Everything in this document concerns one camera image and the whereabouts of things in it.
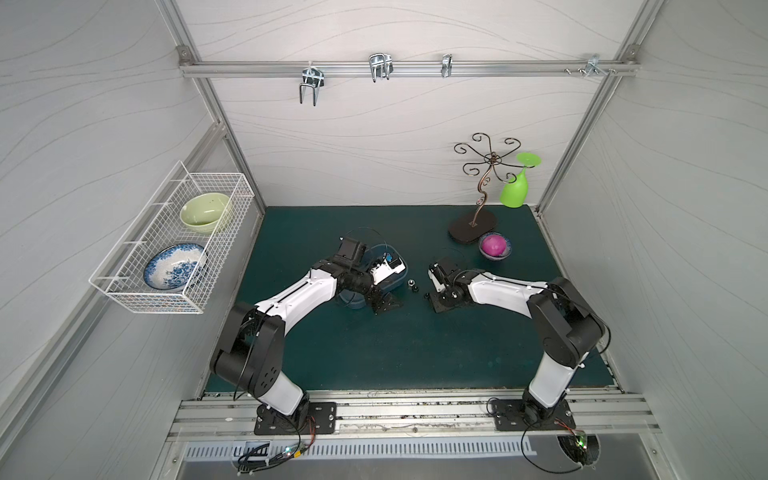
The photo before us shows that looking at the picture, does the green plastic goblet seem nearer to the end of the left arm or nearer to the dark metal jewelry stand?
the dark metal jewelry stand

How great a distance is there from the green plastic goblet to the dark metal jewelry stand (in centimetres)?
1

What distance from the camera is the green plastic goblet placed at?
36.3 inches

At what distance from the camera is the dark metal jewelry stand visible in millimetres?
901
